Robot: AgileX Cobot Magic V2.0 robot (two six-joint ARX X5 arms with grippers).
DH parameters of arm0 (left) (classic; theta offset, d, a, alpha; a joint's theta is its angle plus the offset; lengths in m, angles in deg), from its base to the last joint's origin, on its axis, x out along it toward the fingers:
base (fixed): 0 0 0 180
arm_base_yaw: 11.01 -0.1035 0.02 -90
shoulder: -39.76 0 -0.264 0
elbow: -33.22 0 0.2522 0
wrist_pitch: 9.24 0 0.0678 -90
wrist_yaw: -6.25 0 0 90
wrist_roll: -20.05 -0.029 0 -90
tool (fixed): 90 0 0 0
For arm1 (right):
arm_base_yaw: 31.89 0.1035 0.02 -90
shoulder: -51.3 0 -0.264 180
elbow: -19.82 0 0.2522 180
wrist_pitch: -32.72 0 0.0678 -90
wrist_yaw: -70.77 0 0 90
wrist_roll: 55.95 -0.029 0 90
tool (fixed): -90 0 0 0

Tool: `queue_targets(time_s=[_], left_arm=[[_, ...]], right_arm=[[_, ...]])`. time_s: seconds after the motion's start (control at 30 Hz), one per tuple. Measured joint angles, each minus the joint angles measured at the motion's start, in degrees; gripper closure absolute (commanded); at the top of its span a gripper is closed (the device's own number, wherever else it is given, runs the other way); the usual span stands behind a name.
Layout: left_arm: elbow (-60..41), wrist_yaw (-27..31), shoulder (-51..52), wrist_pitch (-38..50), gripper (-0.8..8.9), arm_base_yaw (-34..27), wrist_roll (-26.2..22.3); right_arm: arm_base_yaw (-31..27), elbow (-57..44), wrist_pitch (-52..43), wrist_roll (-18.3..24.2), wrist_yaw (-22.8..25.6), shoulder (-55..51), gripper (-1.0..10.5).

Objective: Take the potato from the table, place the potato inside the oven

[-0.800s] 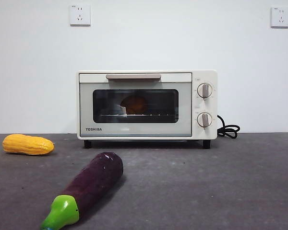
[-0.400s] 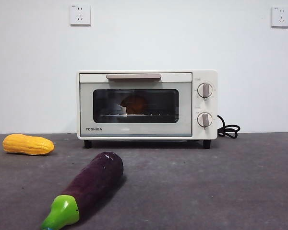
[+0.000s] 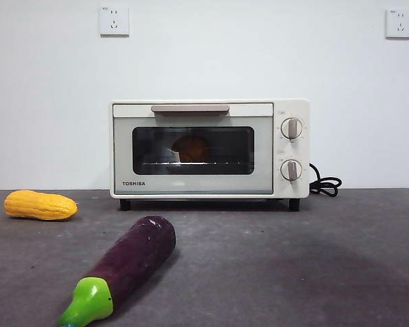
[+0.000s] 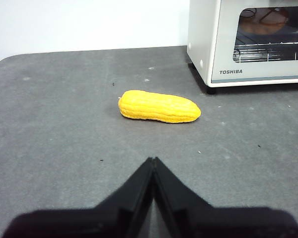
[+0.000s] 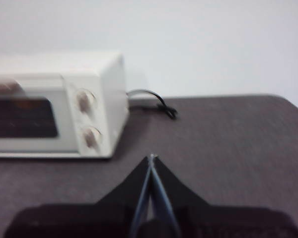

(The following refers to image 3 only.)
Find oven door with beige handle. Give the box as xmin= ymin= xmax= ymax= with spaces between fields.
xmin=112 ymin=103 xmax=275 ymax=196

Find beige oven knob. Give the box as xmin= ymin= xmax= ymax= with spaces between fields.
xmin=280 ymin=117 xmax=304 ymax=140
xmin=279 ymin=159 xmax=303 ymax=181

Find white toaster oven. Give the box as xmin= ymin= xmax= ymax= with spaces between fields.
xmin=109 ymin=98 xmax=311 ymax=212

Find purple eggplant with green stem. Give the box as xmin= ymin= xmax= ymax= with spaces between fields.
xmin=57 ymin=215 xmax=177 ymax=327

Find yellow corn cob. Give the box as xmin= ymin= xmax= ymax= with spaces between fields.
xmin=3 ymin=189 xmax=78 ymax=221

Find black oven power cable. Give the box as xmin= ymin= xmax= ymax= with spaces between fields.
xmin=308 ymin=162 xmax=343 ymax=198

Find white wall socket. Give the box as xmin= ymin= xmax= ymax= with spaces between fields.
xmin=100 ymin=4 xmax=130 ymax=37
xmin=384 ymin=8 xmax=409 ymax=40

